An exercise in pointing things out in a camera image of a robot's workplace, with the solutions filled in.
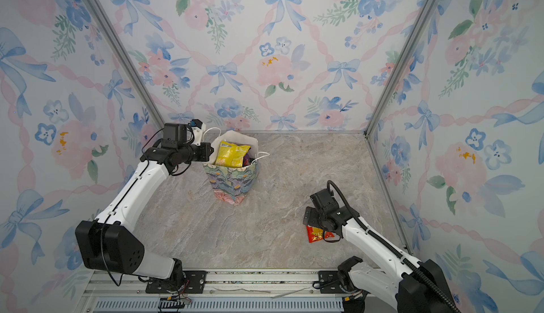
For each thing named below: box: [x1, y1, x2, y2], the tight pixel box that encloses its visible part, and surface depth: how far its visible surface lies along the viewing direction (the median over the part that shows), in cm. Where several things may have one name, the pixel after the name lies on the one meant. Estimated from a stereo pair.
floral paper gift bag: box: [202, 130, 259, 207], surface depth 85 cm
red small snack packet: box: [306, 224, 336, 243], surface depth 85 cm
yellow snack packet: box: [214, 140, 252, 168], surface depth 85 cm
